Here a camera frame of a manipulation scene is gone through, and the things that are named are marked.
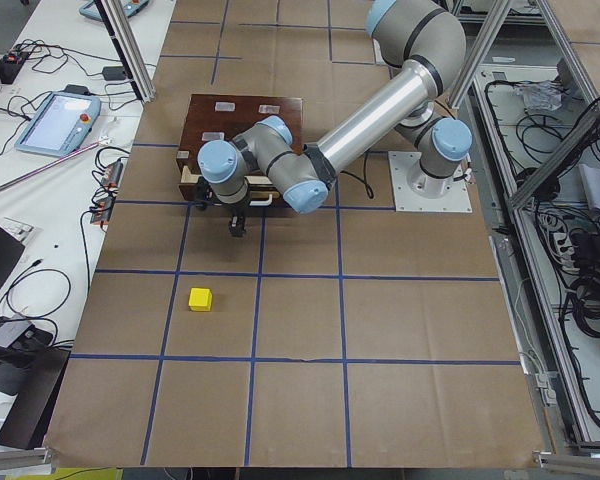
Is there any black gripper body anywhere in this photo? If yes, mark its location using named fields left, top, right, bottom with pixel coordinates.
left=193, top=179, right=250, bottom=225

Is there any pale wooden drawer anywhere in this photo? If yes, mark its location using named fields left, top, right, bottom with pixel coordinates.
left=179, top=166, right=282, bottom=207

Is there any yellow block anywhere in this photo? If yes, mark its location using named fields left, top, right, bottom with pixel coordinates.
left=188, top=287, right=213, bottom=312

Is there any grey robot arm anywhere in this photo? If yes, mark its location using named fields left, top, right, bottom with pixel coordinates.
left=197, top=1, right=472, bottom=237

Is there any dark wooden drawer cabinet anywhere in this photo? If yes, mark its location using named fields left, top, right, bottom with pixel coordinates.
left=176, top=94, right=303, bottom=204

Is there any black power adapter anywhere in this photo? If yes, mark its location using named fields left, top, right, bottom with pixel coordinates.
left=101, top=66, right=127, bottom=81

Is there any teach pendant with screen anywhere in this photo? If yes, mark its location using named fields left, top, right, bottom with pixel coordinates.
left=15, top=91, right=101, bottom=158

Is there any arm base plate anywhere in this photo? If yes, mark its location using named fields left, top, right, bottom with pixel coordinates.
left=388, top=151, right=472, bottom=214

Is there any aluminium frame post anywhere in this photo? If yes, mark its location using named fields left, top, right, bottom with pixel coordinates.
left=95, top=0, right=156, bottom=103

